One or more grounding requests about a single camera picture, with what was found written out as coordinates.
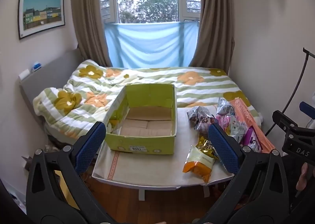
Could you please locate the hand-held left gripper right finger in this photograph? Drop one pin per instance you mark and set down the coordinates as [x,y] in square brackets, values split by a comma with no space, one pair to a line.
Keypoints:
[222,145]

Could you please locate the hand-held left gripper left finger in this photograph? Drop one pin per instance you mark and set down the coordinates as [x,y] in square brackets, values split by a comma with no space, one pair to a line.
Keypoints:
[91,145]

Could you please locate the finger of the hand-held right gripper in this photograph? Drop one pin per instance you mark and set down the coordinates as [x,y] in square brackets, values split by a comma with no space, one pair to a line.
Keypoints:
[307,108]
[286,123]

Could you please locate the gold yellow snack bag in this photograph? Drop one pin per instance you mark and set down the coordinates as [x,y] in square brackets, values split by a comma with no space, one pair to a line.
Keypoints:
[206,147]

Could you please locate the pink snack packet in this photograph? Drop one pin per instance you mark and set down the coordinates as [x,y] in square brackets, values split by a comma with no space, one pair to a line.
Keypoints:
[225,121]

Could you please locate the orange and white snack bag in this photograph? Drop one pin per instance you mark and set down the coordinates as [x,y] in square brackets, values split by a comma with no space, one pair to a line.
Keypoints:
[198,165]

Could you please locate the grey printed snack packet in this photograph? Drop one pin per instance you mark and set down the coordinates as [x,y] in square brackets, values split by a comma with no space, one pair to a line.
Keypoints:
[225,106]
[196,112]

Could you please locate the green cardboard box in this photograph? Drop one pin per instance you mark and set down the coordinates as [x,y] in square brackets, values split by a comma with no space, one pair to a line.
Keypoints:
[145,144]

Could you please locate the person's right hand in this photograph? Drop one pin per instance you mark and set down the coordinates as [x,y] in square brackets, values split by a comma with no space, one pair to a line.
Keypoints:
[305,176]

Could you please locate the white and yellow snack packet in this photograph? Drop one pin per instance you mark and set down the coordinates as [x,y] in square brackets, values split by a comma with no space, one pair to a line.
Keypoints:
[237,128]

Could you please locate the white folding table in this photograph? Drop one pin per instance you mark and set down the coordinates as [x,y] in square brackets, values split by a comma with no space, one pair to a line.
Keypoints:
[141,193]

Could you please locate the grey headboard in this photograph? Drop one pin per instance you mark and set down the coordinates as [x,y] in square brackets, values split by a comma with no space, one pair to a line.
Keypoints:
[49,71]

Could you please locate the floral striped blanket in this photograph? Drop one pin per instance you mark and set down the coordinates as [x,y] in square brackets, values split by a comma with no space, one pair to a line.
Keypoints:
[152,76]

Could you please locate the blue and white bottle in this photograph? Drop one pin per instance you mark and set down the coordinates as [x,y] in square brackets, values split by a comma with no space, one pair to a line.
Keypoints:
[36,66]

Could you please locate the small white box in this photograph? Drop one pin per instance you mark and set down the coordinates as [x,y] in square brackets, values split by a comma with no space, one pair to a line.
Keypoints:
[24,74]

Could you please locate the light blue cloth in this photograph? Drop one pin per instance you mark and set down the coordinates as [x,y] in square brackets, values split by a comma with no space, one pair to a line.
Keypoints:
[150,44]

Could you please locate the framed houses picture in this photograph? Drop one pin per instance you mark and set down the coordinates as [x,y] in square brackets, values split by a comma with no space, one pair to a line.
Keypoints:
[40,13]

